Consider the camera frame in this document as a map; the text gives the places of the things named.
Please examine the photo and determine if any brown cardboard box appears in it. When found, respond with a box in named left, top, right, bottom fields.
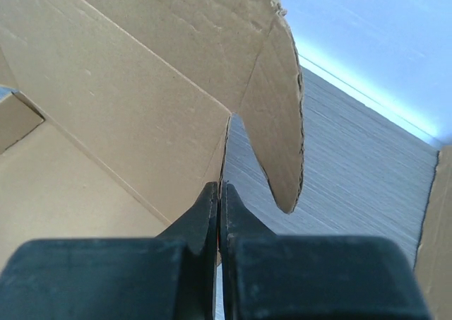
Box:
left=1, top=0, right=304, bottom=263
left=415, top=146, right=451, bottom=320

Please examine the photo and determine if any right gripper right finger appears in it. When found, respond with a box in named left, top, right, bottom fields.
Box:
left=219, top=184, right=431, bottom=319

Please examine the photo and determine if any folded brown cardboard box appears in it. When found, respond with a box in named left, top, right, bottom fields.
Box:
left=415, top=146, right=451, bottom=320

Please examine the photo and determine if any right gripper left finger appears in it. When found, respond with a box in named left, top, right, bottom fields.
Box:
left=1, top=182, right=218, bottom=319

